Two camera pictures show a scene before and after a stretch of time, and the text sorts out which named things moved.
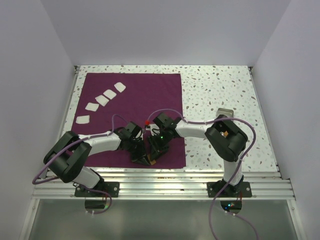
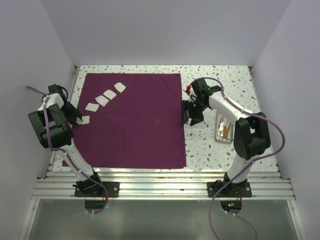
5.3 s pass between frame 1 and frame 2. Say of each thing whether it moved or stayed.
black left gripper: moved
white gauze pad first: stayed
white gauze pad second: stayed
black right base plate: stayed
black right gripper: moved
